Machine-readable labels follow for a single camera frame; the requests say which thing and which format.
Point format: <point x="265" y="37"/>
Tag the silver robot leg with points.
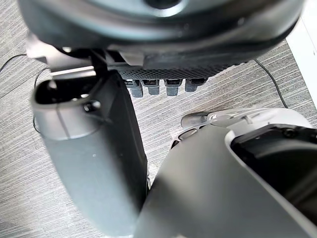
<point x="210" y="188"/>

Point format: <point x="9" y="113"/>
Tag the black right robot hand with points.
<point x="158" y="32"/>

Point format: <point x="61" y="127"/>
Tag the white cabinet panel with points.
<point x="305" y="69"/>

